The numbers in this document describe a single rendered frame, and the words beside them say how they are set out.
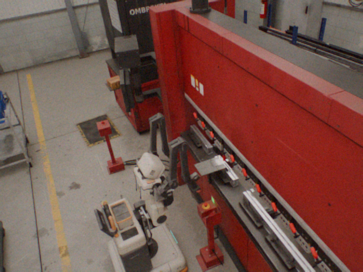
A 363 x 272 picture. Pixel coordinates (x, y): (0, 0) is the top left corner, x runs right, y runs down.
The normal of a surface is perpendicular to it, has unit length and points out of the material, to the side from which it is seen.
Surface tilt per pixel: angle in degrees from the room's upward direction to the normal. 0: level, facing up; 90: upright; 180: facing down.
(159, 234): 0
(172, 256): 0
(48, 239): 0
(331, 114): 90
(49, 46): 90
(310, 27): 90
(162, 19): 90
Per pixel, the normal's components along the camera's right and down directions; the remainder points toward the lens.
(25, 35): 0.44, 0.49
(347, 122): -0.92, 0.29
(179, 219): -0.09, -0.81
